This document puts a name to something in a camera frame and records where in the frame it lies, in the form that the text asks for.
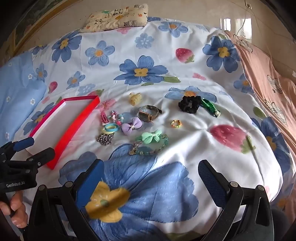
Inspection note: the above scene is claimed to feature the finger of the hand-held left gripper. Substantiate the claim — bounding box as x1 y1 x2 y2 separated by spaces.
7 148 55 168
0 137 35 163

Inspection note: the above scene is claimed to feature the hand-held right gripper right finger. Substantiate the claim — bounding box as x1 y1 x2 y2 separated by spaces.
198 159 281 241

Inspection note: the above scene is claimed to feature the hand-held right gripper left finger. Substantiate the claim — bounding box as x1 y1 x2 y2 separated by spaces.
22 159 105 241

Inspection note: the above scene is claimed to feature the red jewelry box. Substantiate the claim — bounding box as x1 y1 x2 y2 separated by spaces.
28 95 100 170

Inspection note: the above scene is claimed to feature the silver chain bracelet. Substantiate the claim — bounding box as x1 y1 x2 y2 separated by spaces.
96 132 114 146

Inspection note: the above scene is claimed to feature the blue hair tie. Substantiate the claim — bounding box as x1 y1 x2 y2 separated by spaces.
104 123 120 132

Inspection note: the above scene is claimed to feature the green chain bracelet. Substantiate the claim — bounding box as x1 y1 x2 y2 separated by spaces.
128 134 169 156

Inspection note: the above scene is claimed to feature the purple bow hair clip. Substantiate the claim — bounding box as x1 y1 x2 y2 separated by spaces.
121 117 142 135

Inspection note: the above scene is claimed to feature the green bow hair clip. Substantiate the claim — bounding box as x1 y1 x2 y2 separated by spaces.
135 130 162 144

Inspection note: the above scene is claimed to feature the yellow hair claw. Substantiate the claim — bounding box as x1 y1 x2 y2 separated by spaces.
129 92 142 106

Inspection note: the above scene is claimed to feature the person's left hand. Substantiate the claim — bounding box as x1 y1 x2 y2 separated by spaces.
0 192 28 229

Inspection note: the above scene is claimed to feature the light blue flower pillow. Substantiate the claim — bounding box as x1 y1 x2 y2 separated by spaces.
0 51 47 149

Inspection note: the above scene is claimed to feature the black scrunchie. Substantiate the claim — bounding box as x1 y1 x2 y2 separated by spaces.
178 95 202 114

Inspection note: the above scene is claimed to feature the wooden bed headboard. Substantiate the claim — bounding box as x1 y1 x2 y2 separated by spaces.
0 0 97 67

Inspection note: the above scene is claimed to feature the pink printed blanket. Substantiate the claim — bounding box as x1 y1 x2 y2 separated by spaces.
223 30 296 209

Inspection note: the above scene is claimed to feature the blue floral quilt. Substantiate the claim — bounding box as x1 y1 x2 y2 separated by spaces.
0 16 292 241

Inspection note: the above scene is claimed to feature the panda print pillow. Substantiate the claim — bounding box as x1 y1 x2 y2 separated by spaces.
80 3 149 33

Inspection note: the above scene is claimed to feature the colourful beaded bracelet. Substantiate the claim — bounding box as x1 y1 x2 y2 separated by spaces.
108 110 125 126

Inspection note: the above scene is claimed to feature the white wall cable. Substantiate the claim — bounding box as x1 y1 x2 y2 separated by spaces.
236 0 278 61

